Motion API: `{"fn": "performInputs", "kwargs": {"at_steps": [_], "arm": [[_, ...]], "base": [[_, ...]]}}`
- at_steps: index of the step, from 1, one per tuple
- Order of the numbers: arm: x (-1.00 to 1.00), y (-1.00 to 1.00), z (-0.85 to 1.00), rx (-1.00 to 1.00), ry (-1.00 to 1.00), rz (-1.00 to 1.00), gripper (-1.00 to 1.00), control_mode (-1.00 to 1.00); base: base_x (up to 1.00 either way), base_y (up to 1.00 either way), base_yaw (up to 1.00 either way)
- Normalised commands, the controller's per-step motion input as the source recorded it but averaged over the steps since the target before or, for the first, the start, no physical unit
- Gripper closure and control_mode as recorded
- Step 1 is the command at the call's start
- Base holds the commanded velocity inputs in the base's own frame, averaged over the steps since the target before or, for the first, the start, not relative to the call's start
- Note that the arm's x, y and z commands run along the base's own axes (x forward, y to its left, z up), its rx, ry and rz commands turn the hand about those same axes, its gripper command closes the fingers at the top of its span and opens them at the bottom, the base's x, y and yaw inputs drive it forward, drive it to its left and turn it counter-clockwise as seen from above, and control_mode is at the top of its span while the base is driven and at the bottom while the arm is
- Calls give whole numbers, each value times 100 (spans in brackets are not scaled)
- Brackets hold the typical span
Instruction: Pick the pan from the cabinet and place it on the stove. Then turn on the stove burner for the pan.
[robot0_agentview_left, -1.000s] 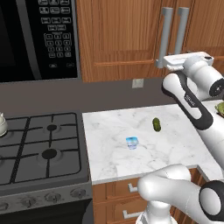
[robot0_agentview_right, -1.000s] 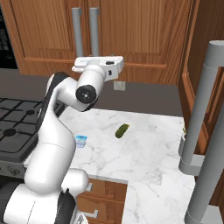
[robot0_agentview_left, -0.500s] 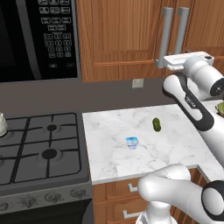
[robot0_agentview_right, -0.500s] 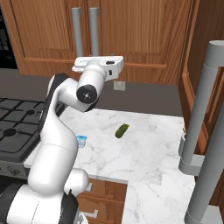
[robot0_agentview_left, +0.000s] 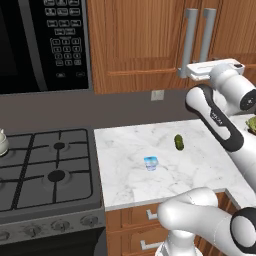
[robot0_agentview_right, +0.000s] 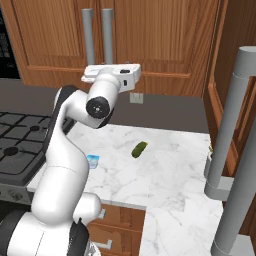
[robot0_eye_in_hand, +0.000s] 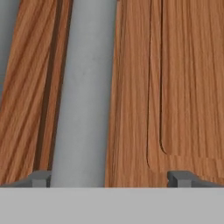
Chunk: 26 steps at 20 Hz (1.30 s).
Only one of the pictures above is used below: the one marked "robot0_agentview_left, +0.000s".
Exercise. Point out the white wall outlet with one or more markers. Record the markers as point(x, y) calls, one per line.
point(157, 95)

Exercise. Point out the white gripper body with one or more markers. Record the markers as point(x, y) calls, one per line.
point(200, 70)

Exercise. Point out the black microwave oven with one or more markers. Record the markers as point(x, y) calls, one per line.
point(43, 43)

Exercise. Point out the green pickle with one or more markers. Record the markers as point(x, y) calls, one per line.
point(178, 142)

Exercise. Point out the wooden base cabinet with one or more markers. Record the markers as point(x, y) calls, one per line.
point(225, 201)

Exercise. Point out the wooden cabinet door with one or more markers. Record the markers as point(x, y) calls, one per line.
point(140, 40)
point(233, 26)

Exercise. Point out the grey stove knob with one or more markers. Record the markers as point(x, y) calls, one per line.
point(4, 236)
point(60, 226)
point(33, 231)
point(90, 220)

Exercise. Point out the grey gas stove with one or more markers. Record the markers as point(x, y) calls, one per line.
point(50, 173)

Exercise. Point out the green leafy vegetable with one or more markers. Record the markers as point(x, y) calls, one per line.
point(252, 125)

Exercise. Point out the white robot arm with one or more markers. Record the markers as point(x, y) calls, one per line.
point(233, 140)

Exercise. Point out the blue and white cup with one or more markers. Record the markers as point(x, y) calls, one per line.
point(151, 163)

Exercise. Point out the wooden drawer front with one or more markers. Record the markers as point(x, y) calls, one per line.
point(133, 216)
point(150, 235)

